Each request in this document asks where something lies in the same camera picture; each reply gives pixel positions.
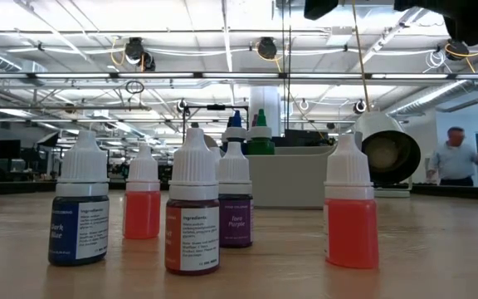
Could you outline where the large blue dye bottle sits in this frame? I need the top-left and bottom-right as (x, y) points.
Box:
(221, 109), (249, 155)

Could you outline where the large green dye bottle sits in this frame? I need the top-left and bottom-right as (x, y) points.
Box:
(246, 108), (276, 157)

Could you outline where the grey plastic storage bin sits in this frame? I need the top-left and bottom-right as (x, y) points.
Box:
(203, 133), (339, 209)

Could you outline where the small taro purple dye bottle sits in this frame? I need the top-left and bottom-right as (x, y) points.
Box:
(217, 141), (254, 249)

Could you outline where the small orange-red dye bottle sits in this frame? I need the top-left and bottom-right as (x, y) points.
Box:
(324, 133), (381, 270)
(123, 143), (162, 241)

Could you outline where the small maroon dye bottle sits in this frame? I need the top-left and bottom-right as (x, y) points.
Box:
(164, 127), (222, 276)

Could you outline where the small dark blue dye bottle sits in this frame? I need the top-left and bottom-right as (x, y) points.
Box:
(47, 130), (110, 267)

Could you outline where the white pillar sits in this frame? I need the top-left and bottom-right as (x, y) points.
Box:
(248, 86), (282, 138)

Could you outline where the black computer case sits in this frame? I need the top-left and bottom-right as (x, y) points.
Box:
(271, 129), (335, 147)

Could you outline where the person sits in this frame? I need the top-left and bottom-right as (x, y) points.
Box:
(426, 126), (478, 187)

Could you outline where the black monitor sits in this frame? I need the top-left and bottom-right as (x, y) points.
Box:
(0, 139), (22, 160)

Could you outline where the black cable reel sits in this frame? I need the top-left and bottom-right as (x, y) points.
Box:
(123, 37), (157, 72)
(256, 37), (279, 61)
(446, 39), (471, 62)

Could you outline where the yellow cable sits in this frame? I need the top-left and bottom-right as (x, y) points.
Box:
(349, 0), (372, 113)

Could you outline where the silver ventilation duct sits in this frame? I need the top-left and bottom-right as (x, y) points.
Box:
(386, 53), (478, 118)

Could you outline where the black metal stand frame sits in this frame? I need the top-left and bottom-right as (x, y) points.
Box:
(182, 103), (250, 145)

